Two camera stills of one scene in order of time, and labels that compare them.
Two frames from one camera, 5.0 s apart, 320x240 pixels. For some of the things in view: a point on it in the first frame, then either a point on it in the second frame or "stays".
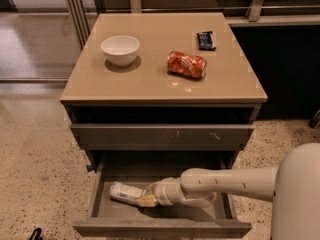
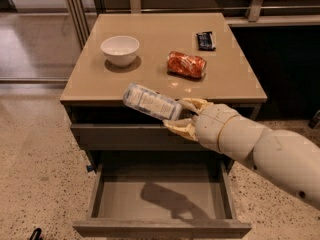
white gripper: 162,191 to 210,125
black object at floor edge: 37,234 stays
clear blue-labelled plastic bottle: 125,192 to 152,102
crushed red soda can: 186,65 stays
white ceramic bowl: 120,50 stays
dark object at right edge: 315,121 stays
